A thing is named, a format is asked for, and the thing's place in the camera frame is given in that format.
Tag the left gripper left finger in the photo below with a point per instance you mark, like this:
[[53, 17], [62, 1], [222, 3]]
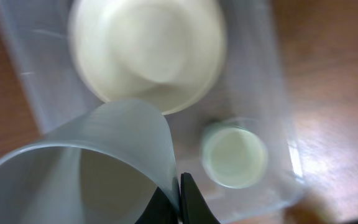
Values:
[[159, 210]]

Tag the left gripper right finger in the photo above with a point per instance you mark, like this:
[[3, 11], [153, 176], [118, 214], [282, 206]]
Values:
[[194, 209]]

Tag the cream white cup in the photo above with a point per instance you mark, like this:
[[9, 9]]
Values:
[[232, 156]]

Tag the grey translucent cup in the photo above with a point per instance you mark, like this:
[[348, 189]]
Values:
[[102, 167]]

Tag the cream white bowl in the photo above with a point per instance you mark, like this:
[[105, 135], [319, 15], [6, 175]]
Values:
[[168, 53]]

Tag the clear plastic storage container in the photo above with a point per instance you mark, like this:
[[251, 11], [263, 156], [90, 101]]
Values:
[[250, 93]]

